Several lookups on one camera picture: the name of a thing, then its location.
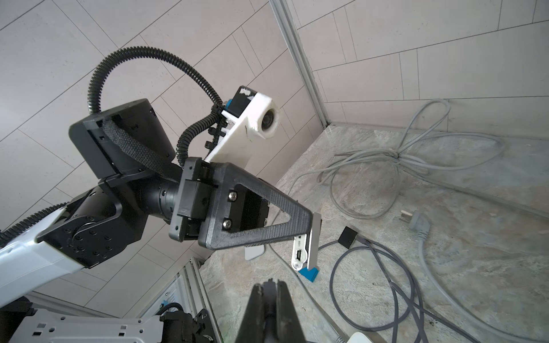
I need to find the small black square device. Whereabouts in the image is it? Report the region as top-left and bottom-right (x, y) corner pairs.
(337, 227), (358, 250)

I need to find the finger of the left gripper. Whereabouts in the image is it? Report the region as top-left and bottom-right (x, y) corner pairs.
(198, 163), (313, 250)

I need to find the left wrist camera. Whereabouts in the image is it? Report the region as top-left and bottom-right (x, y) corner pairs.
(205, 86), (280, 168)

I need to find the light grey power cord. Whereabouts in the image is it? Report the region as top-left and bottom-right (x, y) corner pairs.
(265, 99), (549, 343)

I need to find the white power strip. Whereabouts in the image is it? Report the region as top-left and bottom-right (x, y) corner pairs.
(347, 332), (373, 343)

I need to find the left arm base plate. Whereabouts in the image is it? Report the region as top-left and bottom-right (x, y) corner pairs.
(1, 297), (220, 342)

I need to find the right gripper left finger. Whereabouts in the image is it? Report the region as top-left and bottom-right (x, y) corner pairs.
(235, 282), (268, 343)

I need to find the blue mp3 player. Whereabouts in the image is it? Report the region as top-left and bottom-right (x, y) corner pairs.
(299, 267), (319, 282)

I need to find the small silver mp3 player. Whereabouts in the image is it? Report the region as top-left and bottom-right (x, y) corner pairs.
(291, 213), (322, 272)

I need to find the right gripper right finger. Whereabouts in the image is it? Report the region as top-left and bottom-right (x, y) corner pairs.
(270, 280), (307, 343)

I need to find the grey plastic holder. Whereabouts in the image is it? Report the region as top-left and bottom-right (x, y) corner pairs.
(244, 245), (265, 261)

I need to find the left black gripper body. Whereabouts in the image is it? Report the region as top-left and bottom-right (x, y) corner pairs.
(169, 157), (269, 242)

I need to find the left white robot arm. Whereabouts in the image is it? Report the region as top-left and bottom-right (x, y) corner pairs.
(1, 47), (320, 305)

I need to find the dark grey charging cable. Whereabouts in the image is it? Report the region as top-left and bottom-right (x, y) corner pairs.
(317, 233), (486, 343)

